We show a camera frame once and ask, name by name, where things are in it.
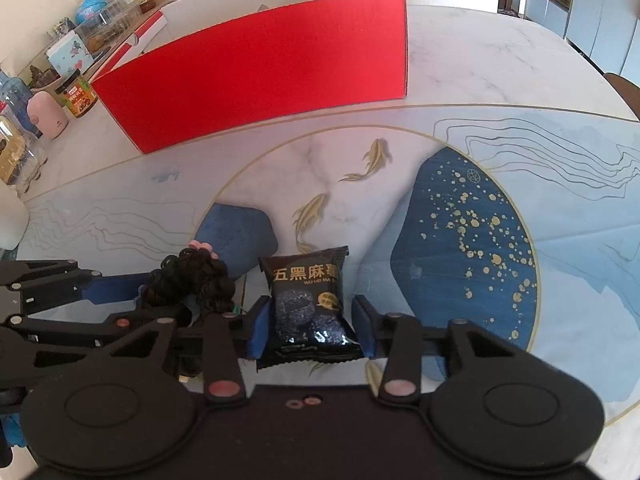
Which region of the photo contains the clear glass jar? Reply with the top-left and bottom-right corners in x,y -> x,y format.
0,114 -> 48,188

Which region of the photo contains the grey blue cabinet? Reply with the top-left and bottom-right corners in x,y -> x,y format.
520,0 -> 640,83

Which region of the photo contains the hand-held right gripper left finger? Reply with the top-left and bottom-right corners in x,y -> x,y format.
105,296 -> 274,404

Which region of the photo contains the red cardboard box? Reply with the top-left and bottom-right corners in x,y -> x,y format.
90,0 -> 409,155

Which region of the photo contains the black snack packet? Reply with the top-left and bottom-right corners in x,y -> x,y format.
257,245 -> 362,371

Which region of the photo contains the blue water bottle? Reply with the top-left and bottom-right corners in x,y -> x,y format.
0,69 -> 42,137

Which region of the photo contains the sauce jar with orange label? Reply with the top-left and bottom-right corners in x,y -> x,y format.
54,71 -> 99,119

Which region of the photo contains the clear plastic container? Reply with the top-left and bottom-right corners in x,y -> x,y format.
74,0 -> 142,52

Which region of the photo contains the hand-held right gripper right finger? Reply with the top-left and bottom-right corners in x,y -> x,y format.
352,295 -> 527,405

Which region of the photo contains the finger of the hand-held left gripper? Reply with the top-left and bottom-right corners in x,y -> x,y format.
0,306 -> 192,361
0,258 -> 152,314

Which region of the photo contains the dark figurine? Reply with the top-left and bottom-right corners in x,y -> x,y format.
27,62 -> 62,92

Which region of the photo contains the blue globe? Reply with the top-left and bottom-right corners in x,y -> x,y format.
76,0 -> 109,25

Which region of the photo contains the pink humidifier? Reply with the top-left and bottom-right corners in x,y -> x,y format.
27,90 -> 69,139

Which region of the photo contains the black curly hair scrunchie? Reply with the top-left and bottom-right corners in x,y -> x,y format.
138,241 -> 237,322

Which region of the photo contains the light blue printed box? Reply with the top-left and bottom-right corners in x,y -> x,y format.
46,30 -> 96,80

